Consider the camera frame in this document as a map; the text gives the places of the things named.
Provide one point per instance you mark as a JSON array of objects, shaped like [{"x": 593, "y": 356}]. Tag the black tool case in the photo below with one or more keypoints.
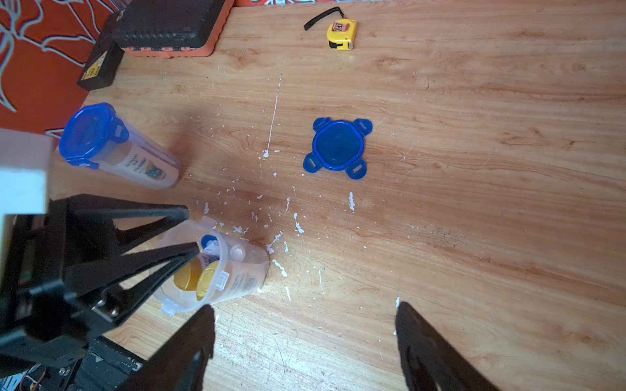
[{"x": 171, "y": 29}]

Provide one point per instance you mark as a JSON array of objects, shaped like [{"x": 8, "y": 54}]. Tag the blue toothbrush case back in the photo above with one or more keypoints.
[{"x": 210, "y": 244}]

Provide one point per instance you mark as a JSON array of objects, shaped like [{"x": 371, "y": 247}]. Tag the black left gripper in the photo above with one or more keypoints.
[{"x": 40, "y": 292}]

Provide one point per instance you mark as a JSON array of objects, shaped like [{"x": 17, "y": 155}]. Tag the black box yellow label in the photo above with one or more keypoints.
[{"x": 104, "y": 60}]

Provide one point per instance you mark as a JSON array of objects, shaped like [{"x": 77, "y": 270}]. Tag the blue container lid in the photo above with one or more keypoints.
[
  {"x": 339, "y": 146},
  {"x": 91, "y": 135}
]

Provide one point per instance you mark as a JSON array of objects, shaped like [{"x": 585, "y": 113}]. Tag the yellow tape measure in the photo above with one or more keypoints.
[{"x": 341, "y": 34}]

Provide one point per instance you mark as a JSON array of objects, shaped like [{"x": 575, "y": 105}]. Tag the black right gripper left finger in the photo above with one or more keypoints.
[{"x": 181, "y": 362}]

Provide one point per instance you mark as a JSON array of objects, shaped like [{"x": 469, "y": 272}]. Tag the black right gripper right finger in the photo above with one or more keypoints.
[{"x": 428, "y": 361}]

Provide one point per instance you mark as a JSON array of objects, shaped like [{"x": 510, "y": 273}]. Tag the white bottle yellow cap back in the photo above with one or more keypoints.
[{"x": 188, "y": 276}]

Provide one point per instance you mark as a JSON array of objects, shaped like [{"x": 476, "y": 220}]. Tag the blue container lid back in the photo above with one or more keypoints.
[{"x": 339, "y": 146}]

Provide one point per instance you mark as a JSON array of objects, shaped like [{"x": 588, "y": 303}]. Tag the blue container lid front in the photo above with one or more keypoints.
[{"x": 91, "y": 135}]

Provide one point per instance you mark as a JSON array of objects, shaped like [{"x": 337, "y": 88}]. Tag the clear plastic container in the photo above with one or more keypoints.
[
  {"x": 143, "y": 161},
  {"x": 226, "y": 268}
]

